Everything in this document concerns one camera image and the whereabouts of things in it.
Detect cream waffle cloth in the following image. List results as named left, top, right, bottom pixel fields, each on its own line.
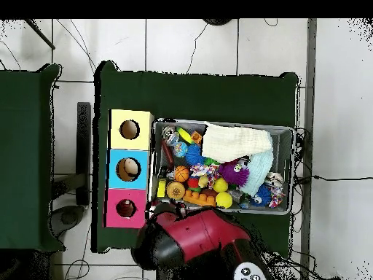
left=200, top=122, right=274, bottom=164

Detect wooden box with three holes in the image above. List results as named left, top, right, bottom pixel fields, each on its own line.
left=104, top=109, right=155, bottom=230

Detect shallow clear mesh bin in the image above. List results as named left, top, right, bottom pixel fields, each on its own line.
left=147, top=118, right=295, bottom=216

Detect large blue spiky ball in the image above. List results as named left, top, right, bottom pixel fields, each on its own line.
left=185, top=144, right=205, bottom=167

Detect blue patterned ball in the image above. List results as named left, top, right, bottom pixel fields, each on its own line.
left=173, top=142, right=188, bottom=158

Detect orange basketball toy ball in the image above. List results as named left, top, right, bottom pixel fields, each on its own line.
left=173, top=166, right=190, bottom=184

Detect tan orange ball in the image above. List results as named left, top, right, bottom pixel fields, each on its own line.
left=165, top=180, right=187, bottom=201

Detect orange building block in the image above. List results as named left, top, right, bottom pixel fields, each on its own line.
left=182, top=190, right=216, bottom=206

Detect yellow smiley ball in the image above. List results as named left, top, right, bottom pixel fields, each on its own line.
left=212, top=177, right=229, bottom=194

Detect purple spiky ball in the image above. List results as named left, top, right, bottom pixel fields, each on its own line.
left=219, top=160, right=251, bottom=187

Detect plain yellow ball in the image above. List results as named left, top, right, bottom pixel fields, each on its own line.
left=215, top=191, right=234, bottom=210

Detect light blue knitted cloth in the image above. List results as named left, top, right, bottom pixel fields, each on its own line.
left=240, top=148, right=274, bottom=196

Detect dark green table cloth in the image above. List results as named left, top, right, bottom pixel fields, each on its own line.
left=93, top=61, right=301, bottom=254

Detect black panel on stand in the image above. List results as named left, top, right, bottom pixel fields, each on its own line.
left=51, top=101, right=93, bottom=231

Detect black round base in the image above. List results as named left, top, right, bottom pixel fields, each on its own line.
left=202, top=18, right=234, bottom=27

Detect side table with green cloth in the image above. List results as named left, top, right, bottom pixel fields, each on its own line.
left=0, top=63, right=64, bottom=252

